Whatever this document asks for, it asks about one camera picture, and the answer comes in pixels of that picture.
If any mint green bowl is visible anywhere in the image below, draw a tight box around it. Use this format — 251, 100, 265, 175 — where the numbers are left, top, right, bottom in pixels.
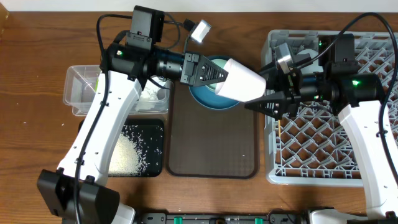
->
206, 58, 227, 92

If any light blue bowl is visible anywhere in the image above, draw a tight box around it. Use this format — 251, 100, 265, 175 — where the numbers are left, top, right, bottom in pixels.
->
297, 49, 323, 75

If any white tissue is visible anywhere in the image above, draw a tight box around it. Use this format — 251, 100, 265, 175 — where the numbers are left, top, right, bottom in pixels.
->
136, 80, 165, 110

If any pink cup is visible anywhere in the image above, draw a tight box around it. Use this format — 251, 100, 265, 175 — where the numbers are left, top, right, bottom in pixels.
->
215, 59, 267, 103

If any yellow green snack wrapper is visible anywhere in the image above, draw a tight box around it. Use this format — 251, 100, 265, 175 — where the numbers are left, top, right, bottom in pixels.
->
94, 78, 99, 93

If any wooden chopstick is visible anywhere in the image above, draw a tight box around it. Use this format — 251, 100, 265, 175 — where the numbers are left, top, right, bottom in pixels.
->
278, 120, 281, 137

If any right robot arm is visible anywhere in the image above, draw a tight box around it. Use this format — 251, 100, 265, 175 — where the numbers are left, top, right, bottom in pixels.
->
245, 34, 397, 223

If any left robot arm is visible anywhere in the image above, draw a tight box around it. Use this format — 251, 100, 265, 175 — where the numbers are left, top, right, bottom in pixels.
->
37, 42, 228, 223

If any grey dishwasher rack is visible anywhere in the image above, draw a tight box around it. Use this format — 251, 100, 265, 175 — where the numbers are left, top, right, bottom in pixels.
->
264, 32, 395, 187

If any dark blue plate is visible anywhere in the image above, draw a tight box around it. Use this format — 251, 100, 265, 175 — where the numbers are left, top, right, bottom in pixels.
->
188, 55, 250, 111

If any brown serving tray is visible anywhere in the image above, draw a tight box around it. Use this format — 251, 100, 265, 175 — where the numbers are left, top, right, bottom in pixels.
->
166, 83, 259, 179

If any clear plastic bin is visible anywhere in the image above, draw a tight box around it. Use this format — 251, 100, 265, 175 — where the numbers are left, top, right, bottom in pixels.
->
63, 65, 171, 116

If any spilled white rice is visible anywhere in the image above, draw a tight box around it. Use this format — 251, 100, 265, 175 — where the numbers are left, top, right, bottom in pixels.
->
107, 124, 164, 177

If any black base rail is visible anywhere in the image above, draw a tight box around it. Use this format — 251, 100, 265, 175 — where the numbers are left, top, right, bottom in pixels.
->
134, 212, 309, 224

